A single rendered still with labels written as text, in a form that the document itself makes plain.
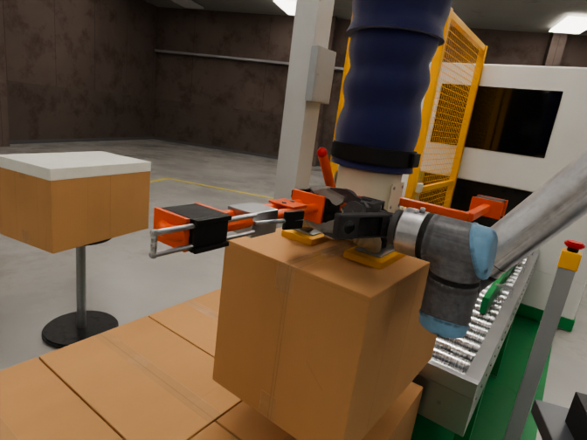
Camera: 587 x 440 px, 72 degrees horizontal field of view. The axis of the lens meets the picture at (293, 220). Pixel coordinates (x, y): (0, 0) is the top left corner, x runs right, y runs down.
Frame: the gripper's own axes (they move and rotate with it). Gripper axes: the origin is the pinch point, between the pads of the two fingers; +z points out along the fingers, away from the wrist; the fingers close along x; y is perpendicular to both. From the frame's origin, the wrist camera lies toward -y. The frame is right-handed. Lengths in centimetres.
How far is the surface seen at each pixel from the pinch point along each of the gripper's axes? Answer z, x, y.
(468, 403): -35, -67, 61
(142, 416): 33, -66, -16
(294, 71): 104, 42, 129
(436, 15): -10, 44, 25
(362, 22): 3.6, 40.9, 17.0
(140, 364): 54, -66, -4
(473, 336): -26, -66, 110
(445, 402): -28, -70, 61
